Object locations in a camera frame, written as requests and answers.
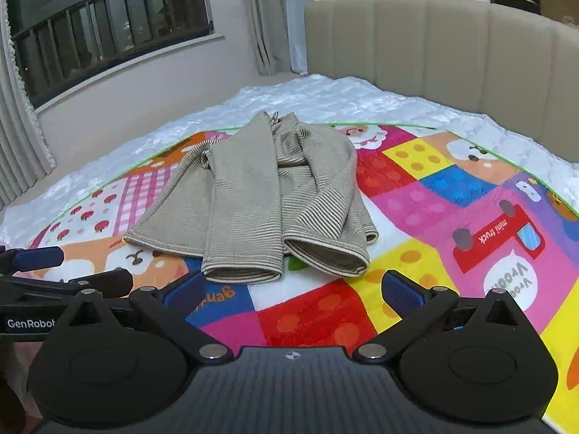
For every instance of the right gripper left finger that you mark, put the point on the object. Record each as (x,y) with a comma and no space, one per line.
(163,312)

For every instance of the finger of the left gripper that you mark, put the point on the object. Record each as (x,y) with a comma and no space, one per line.
(24,260)
(112,284)

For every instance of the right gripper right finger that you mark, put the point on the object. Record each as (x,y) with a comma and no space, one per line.
(420,310)

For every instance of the beige striped knit sweater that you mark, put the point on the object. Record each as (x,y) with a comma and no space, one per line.
(276,188)

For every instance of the grey pleated curtain left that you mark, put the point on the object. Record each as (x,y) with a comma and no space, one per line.
(25,156)

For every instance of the white quilted mattress cover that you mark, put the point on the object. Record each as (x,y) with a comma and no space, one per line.
(315,99)

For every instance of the dark window with railing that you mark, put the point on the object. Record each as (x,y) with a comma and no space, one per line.
(62,43)

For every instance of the beige padded headboard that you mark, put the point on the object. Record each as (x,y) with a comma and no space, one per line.
(518,68)

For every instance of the grey curtain in corner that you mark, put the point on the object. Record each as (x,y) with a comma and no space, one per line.
(277,34)

